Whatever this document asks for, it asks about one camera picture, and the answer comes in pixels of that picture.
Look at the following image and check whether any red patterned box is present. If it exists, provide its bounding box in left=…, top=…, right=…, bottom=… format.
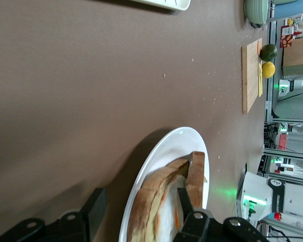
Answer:
left=280, top=25, right=295, bottom=48

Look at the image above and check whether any plain bread slice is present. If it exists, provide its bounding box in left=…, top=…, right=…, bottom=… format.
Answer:
left=185, top=151, right=207, bottom=210

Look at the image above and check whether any pale green bowl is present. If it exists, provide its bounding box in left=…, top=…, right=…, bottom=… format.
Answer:
left=244, top=0, right=270, bottom=25

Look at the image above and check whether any aluminium frame post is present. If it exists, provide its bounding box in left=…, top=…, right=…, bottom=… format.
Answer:
left=264, top=21, right=278, bottom=124

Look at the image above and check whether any cream bear print tray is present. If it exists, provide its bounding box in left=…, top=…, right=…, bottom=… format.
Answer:
left=131, top=0, right=191, bottom=11

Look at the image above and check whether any white background machine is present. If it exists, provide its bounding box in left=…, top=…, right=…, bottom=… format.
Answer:
left=272, top=79, right=303, bottom=119

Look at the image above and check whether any brown wooden panel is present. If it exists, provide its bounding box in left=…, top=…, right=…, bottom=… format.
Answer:
left=282, top=37, right=303, bottom=76

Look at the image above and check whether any yellow lemon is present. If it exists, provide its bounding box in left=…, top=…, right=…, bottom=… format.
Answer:
left=262, top=62, right=276, bottom=78

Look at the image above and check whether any fried egg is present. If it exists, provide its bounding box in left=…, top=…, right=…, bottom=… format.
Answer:
left=155, top=175, right=186, bottom=242

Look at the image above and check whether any round white plate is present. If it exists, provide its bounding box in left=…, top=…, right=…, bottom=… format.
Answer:
left=118, top=127, right=210, bottom=242

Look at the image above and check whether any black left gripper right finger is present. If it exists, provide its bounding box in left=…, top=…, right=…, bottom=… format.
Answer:
left=176, top=187, right=195, bottom=229

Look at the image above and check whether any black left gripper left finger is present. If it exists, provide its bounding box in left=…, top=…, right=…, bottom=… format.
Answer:
left=81, top=188, right=107, bottom=231

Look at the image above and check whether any dark green avocado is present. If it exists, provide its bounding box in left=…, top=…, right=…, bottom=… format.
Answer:
left=259, top=44, right=278, bottom=62

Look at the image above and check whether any wooden cutting board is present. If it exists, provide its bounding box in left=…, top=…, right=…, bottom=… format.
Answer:
left=241, top=38, right=263, bottom=114

